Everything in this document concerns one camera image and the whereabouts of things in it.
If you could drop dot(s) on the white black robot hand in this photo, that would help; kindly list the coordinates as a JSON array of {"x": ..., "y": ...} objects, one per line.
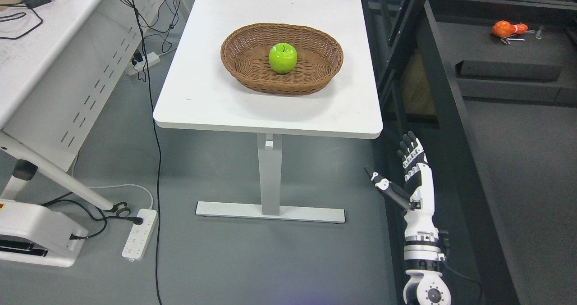
[{"x": 416, "y": 199}]

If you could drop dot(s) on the brown wicker basket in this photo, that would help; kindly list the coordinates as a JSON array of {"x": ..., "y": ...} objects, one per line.
[{"x": 245, "y": 52}]

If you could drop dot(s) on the white power strip floor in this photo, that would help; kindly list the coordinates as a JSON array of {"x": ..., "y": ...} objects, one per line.
[{"x": 140, "y": 235}]

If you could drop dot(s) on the green apple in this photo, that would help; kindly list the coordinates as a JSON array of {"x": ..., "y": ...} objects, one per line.
[{"x": 283, "y": 58}]

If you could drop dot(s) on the black metal shelf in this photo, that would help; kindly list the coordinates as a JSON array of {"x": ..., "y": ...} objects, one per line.
[{"x": 497, "y": 117}]

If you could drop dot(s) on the orange toy on shelf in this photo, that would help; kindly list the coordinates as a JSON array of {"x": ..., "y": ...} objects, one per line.
[{"x": 503, "y": 28}]

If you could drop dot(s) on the white power strip far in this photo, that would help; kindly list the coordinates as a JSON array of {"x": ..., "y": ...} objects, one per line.
[{"x": 150, "y": 60}]

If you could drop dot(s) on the white side table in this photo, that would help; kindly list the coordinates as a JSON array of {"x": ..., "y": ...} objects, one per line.
[{"x": 56, "y": 80}]

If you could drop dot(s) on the white box device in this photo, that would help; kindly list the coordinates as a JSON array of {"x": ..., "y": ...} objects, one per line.
[{"x": 35, "y": 234}]

